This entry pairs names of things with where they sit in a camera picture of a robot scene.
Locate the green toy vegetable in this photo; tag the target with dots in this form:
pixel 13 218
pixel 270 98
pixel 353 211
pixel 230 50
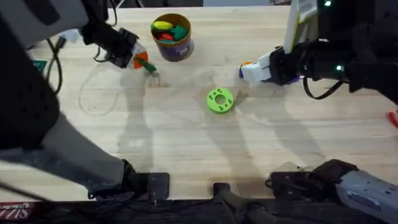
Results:
pixel 150 67

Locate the green disc with holes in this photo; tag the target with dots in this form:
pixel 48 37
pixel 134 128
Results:
pixel 214 104

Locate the black stand pole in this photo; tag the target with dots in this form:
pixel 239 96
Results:
pixel 227 194

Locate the brown tub with toys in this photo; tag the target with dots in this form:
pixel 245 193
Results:
pixel 173 43

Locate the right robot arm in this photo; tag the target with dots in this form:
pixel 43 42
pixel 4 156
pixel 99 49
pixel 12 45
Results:
pixel 370 40

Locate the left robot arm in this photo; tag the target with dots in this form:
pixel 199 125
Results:
pixel 28 102

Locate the black rail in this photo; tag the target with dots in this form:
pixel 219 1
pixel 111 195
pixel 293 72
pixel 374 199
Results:
pixel 186 213

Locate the right wrist upright plate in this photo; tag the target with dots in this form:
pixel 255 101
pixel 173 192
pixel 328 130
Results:
pixel 300 25

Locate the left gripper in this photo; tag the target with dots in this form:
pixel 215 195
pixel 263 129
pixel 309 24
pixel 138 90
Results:
pixel 109 42

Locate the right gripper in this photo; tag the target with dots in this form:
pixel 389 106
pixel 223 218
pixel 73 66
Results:
pixel 298 62

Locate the green board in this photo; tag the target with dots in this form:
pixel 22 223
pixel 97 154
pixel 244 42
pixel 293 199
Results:
pixel 39 65

